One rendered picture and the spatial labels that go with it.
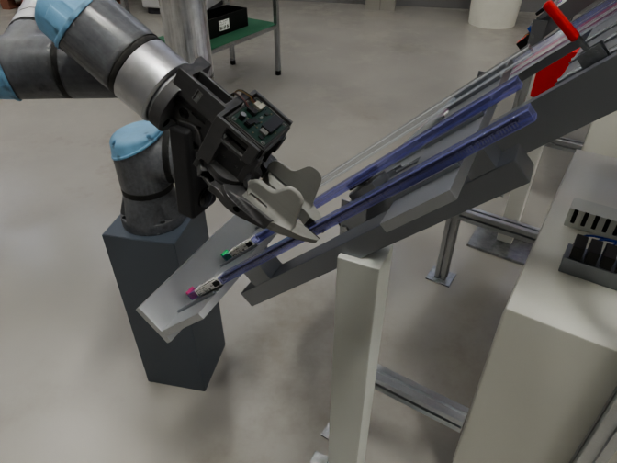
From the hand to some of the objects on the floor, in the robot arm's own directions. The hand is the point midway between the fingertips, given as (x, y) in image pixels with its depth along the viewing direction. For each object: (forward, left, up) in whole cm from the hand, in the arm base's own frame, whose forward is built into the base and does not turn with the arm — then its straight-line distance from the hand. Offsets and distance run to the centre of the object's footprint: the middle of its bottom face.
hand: (308, 231), depth 54 cm
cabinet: (+73, +45, -92) cm, 125 cm away
